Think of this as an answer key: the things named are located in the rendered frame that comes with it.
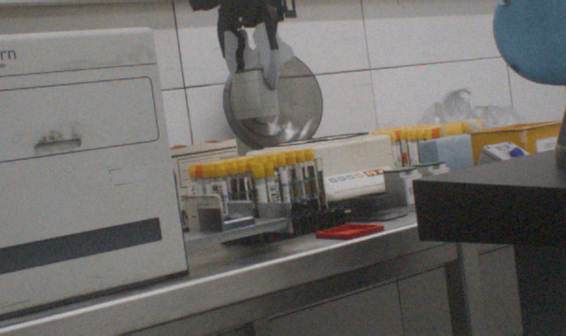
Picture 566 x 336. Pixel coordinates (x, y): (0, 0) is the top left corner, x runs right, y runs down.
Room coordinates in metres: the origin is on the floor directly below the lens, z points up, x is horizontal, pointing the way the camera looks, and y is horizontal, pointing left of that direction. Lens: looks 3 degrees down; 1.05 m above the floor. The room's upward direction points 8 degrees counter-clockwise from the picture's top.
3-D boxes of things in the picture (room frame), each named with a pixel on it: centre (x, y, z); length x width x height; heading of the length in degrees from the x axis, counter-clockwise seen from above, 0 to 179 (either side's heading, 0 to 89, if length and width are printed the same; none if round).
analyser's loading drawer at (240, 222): (1.10, 0.10, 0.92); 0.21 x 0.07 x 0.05; 127
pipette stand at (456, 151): (1.49, -0.28, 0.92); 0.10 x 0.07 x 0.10; 133
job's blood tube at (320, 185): (1.32, -0.05, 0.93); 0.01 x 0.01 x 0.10; 37
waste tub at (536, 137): (1.56, -0.43, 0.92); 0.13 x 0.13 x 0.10; 34
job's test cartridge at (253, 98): (1.20, 0.03, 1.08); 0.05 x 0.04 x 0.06; 50
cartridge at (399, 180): (1.36, -0.18, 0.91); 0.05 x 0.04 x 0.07; 37
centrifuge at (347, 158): (1.64, -0.07, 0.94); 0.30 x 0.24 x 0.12; 28
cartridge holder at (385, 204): (1.32, -0.13, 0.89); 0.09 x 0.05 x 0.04; 39
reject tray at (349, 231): (1.18, -0.08, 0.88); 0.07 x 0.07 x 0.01; 37
